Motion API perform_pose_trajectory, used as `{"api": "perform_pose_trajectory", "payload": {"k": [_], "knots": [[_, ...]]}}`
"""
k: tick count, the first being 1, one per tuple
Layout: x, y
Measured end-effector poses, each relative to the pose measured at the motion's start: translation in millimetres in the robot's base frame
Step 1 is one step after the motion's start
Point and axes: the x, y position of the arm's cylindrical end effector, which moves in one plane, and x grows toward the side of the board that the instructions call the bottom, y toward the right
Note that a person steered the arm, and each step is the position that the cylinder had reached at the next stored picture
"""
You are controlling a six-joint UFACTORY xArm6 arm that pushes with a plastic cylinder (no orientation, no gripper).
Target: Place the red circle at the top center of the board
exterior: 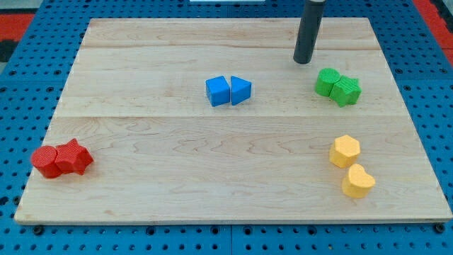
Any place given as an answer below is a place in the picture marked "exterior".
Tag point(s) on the yellow hexagon block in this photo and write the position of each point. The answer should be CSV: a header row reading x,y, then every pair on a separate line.
x,y
344,151

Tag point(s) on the red circle block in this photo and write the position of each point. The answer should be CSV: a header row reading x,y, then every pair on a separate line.
x,y
43,159

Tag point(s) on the yellow heart block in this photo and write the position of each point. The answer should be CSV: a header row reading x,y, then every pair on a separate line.
x,y
357,183

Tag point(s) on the green circle block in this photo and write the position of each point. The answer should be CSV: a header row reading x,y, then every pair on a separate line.
x,y
327,77

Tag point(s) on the blue cube block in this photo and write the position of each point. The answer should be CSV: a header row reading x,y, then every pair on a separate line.
x,y
217,91

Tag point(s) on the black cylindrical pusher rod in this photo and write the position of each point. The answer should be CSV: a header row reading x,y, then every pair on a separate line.
x,y
308,30

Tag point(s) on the green star block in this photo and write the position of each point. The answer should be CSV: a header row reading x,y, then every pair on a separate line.
x,y
346,91

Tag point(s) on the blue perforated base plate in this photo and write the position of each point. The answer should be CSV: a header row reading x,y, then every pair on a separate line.
x,y
33,79

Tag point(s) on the red star block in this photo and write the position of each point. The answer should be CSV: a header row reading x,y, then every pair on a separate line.
x,y
72,158

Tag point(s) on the blue triangle block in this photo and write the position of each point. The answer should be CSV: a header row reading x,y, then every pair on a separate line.
x,y
240,90

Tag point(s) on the wooden board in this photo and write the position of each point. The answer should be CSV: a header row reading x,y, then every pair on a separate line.
x,y
136,99

